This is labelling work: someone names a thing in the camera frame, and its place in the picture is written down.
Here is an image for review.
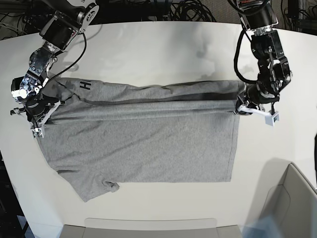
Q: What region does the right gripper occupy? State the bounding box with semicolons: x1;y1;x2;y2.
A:
23;93;60;124

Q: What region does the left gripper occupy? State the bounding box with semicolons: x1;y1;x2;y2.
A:
236;84;279;116

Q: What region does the grey T-shirt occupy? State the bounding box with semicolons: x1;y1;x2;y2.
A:
38;78;245;201

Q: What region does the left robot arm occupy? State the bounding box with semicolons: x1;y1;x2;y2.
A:
229;0;292;115

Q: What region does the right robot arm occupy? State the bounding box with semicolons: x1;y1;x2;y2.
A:
10;0;99;128

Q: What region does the grey storage bin right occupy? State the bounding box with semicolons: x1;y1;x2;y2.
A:
247;162;317;238

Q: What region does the grey storage bin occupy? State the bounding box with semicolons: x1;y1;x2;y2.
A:
247;162;317;238
60;218;242;238

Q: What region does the grey storage bin front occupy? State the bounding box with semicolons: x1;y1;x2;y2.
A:
60;218;242;238

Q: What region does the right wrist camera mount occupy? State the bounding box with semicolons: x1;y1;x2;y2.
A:
31;101;62;138

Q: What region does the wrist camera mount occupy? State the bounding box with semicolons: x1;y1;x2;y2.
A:
31;101;62;138
234;104;279;126

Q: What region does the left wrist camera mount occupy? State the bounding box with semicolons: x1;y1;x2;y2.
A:
234;104;279;126

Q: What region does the black coiled cables background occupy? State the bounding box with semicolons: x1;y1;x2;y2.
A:
148;0;217;23

